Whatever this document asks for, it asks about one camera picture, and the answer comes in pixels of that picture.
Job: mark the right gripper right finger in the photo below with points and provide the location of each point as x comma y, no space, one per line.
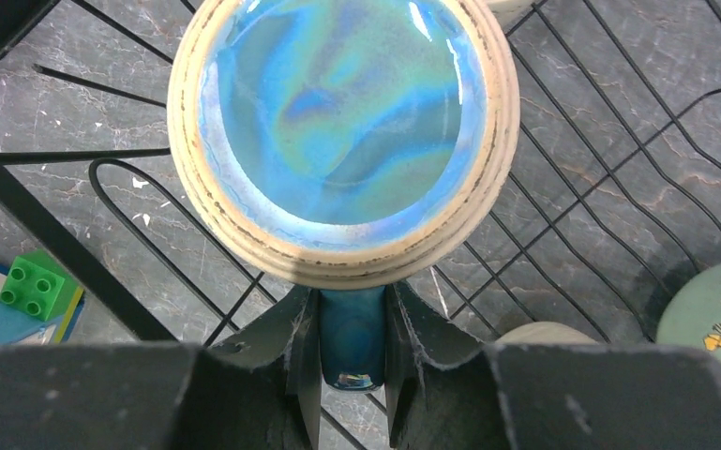
446,389

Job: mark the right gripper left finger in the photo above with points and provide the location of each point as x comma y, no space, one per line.
259,389

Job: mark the cream cup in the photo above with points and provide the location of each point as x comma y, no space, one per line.
549,333

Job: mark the blue mug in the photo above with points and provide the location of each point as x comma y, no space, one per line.
343,146

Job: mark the toy block structure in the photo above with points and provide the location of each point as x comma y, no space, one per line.
40,301

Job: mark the cream floral mug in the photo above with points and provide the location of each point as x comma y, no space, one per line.
507,12

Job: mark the black wire dish rack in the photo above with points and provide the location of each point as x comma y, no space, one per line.
611,205

